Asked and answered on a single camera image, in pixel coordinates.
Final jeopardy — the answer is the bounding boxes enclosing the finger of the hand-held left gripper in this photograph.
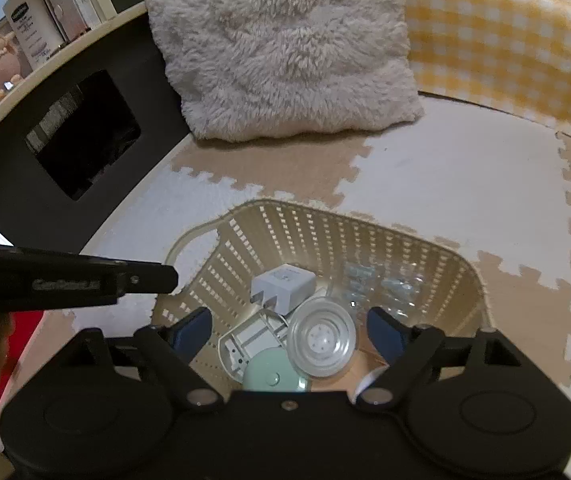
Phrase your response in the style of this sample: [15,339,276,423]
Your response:
[116,259,180,298]

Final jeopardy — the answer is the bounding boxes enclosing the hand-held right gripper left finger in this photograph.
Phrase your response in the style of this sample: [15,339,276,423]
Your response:
[53,306,219,413]

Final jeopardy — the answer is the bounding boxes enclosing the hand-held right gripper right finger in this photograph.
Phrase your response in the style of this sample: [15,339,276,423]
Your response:
[350,306,533,407]

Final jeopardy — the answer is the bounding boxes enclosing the grey plastic tray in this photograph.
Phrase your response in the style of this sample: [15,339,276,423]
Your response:
[218,310,296,376]

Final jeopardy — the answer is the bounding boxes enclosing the clear round lid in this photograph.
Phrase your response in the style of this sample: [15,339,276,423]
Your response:
[287,296,356,378]

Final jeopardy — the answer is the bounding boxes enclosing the mint green round case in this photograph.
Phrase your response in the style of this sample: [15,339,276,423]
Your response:
[242,350,311,393]

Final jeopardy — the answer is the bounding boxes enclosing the white charger adapter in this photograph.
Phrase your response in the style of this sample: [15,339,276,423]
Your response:
[250,263,315,313]

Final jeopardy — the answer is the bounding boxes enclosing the cream plastic basket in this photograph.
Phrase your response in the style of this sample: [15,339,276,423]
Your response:
[152,199,496,396]

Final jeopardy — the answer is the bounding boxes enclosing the red box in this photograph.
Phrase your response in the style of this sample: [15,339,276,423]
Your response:
[6,310,45,396]

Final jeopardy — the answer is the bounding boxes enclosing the black cabinet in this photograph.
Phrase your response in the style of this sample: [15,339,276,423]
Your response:
[0,10,196,251]

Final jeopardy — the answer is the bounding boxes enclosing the white wooden shelf unit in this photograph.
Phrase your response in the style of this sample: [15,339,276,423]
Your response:
[0,0,149,161]

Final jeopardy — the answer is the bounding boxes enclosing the white lotion pump bottle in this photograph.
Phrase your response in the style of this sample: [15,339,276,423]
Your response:
[3,0,64,72]

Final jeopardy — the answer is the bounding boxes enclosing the fluffy white pillow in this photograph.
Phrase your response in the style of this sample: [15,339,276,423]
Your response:
[140,0,425,141]

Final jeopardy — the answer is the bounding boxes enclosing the books on shelf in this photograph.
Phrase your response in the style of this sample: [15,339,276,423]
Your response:
[43,0,91,43]

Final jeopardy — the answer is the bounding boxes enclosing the yellow checkered cushion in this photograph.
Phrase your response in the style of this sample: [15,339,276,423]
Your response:
[395,0,571,148]

